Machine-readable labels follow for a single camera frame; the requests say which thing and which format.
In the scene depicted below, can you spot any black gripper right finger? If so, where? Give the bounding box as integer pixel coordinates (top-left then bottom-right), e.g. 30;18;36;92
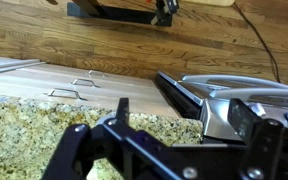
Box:
227;98;288;180

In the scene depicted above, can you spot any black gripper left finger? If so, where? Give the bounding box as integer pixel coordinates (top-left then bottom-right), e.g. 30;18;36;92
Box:
42;97;182;180

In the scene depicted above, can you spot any stainless steel gas stove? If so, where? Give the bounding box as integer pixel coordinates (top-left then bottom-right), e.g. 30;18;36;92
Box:
154;69;288;146

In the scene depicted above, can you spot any white drawer cabinet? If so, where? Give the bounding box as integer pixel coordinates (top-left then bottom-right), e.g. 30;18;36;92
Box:
0;54;182;118

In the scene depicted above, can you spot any white panel door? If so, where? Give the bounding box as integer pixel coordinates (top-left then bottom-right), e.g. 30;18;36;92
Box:
0;54;48;78

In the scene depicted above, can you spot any light wooden board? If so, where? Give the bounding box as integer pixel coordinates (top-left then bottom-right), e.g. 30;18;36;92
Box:
183;0;236;7

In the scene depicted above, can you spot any black bar clamp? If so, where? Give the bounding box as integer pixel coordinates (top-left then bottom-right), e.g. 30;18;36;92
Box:
150;0;181;27

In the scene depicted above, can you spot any silver oven door handle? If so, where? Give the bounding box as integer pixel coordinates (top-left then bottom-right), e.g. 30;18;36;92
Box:
208;87;288;101

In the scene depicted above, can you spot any steel drawer handle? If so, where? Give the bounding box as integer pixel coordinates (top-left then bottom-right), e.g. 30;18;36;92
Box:
46;87;88;102
70;78;101;89
87;69;108;78

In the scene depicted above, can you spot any silver stove drawer handle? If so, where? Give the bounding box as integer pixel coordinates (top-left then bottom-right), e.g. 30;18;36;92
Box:
180;73;288;89

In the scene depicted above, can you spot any black floor cable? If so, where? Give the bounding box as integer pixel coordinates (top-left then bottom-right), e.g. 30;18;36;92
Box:
232;1;282;84

